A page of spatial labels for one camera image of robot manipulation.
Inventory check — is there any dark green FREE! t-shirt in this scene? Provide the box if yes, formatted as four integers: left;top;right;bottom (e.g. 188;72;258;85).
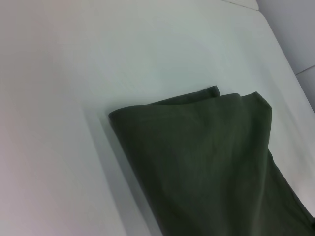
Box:
108;85;315;236

